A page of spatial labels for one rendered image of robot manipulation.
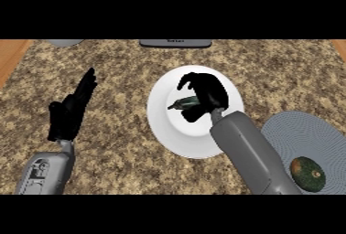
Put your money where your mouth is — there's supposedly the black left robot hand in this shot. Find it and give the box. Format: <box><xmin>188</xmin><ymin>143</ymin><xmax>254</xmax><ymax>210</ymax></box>
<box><xmin>47</xmin><ymin>67</ymin><xmax>100</xmax><ymax>143</ymax></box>

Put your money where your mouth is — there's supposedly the white round plate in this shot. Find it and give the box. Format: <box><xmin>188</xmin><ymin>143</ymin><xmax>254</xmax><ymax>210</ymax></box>
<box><xmin>147</xmin><ymin>65</ymin><xmax>246</xmax><ymax>160</ymax></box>

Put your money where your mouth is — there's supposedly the dark green eggplant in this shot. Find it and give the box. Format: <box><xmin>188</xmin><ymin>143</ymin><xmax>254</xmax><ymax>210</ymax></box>
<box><xmin>166</xmin><ymin>95</ymin><xmax>203</xmax><ymax>112</ymax></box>

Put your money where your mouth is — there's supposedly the green brown avocado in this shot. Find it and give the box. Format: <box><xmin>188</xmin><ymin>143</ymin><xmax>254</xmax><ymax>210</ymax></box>
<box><xmin>291</xmin><ymin>156</ymin><xmax>327</xmax><ymax>193</ymax></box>

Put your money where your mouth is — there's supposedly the grey round placemat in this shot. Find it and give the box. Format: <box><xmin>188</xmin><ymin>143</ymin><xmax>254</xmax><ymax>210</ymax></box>
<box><xmin>259</xmin><ymin>111</ymin><xmax>346</xmax><ymax>196</ymax></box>

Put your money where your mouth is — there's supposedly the pale grey round object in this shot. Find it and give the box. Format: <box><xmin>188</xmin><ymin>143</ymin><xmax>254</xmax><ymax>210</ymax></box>
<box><xmin>45</xmin><ymin>39</ymin><xmax>86</xmax><ymax>48</ymax></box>

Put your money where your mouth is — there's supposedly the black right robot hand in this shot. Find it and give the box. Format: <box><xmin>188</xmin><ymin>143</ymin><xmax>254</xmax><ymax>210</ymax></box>
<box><xmin>177</xmin><ymin>71</ymin><xmax>230</xmax><ymax>123</ymax></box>

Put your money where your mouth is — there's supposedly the dark grey flat appliance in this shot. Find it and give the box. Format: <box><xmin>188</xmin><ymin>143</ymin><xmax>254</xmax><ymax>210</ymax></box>
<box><xmin>138</xmin><ymin>39</ymin><xmax>214</xmax><ymax>49</ymax></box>

